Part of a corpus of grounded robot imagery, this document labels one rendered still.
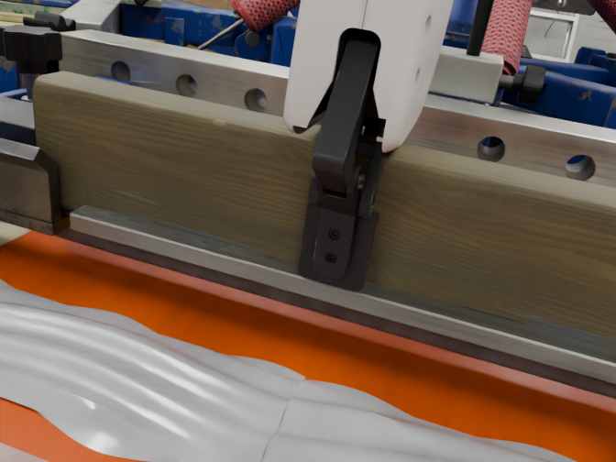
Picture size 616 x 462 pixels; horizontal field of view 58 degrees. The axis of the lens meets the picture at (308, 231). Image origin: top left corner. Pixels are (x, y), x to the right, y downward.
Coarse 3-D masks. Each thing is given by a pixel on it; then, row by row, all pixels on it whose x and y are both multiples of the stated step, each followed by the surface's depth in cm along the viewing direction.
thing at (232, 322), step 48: (48, 240) 35; (48, 288) 30; (96, 288) 31; (144, 288) 31; (192, 288) 32; (192, 336) 28; (240, 336) 29; (288, 336) 29; (0, 432) 21; (48, 432) 22
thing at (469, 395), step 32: (320, 352) 28; (352, 352) 29; (384, 352) 29; (416, 352) 29; (448, 352) 30; (352, 384) 26; (384, 384) 27; (416, 384) 27; (448, 384) 27; (480, 384) 28; (512, 384) 28; (544, 384) 28; (416, 416) 25; (448, 416) 25; (480, 416) 26; (512, 416) 26; (544, 416) 26; (576, 416) 26; (608, 416) 27; (544, 448) 24; (576, 448) 24; (608, 448) 25
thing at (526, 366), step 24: (72, 240) 34; (96, 240) 33; (168, 264) 32; (192, 264) 31; (240, 288) 31; (264, 288) 31; (336, 312) 30; (360, 312) 29; (408, 336) 29; (432, 336) 29; (504, 360) 28; (528, 360) 27; (576, 384) 27; (600, 384) 27
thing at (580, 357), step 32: (96, 224) 29; (128, 224) 29; (192, 256) 28; (224, 256) 28; (256, 256) 28; (288, 288) 27; (320, 288) 27; (384, 288) 27; (416, 320) 26; (448, 320) 25; (480, 320) 25; (512, 352) 25; (544, 352) 24; (576, 352) 24; (608, 352) 24
